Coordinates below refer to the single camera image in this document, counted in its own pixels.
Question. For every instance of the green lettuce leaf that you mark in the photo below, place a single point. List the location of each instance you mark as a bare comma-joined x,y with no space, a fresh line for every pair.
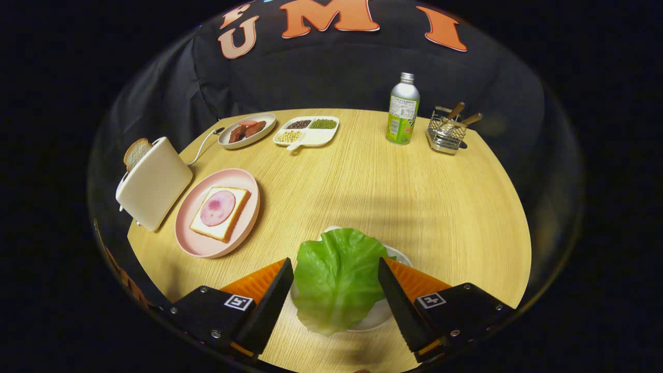
336,280

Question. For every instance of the pink plate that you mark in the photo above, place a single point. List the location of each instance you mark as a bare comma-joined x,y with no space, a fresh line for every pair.
197,238

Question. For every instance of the small white plate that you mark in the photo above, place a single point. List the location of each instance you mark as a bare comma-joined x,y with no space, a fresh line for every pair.
380,313

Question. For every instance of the yellow soybean pile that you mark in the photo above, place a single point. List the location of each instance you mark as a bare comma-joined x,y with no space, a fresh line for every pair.
289,136

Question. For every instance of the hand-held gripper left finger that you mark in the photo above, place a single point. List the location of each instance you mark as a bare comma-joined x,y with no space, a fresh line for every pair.
269,311

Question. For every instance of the pink ham slice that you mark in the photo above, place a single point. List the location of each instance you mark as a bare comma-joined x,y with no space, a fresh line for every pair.
217,207

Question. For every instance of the red sausage slice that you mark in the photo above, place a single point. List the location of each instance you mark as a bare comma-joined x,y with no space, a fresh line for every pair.
247,123

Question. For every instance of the white divided dish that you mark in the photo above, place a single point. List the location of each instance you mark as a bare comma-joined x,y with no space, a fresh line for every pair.
318,137

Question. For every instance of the white toaster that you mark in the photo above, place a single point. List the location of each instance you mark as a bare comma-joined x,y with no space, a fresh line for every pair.
155,186

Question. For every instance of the toasted bread slice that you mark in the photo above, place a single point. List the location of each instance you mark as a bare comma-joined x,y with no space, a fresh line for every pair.
135,153

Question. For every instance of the brown meat piece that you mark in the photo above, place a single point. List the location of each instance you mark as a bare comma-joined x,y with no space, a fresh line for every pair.
255,129
237,134

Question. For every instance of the green mung bean pile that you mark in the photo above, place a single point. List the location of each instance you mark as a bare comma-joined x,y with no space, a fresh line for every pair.
323,124

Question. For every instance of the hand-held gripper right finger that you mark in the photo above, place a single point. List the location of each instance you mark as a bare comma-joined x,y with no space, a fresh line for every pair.
401,311

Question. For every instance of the round white meat plate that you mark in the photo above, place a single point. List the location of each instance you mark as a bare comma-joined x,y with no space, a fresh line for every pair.
259,140

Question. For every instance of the white bread slice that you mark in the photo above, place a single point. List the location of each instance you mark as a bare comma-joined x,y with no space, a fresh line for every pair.
228,228

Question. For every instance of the dark red bean pile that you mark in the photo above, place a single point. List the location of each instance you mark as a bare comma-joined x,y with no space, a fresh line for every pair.
299,124

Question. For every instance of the black backdrop cloth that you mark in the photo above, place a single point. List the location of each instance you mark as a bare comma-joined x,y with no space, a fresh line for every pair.
331,77

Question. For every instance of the silver bottle green label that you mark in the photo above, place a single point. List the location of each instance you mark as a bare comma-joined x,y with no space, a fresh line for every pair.
403,114

